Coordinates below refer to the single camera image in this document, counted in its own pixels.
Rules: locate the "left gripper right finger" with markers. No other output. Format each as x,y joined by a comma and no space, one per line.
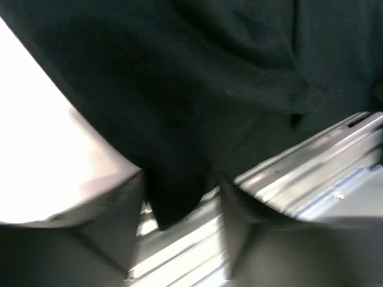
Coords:
268,248

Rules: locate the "aluminium rail frame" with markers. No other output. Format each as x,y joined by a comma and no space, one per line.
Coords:
334,174

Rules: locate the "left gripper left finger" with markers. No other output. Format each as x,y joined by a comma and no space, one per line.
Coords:
92,244

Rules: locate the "black t-shirt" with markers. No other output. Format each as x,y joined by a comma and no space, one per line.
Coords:
185,88

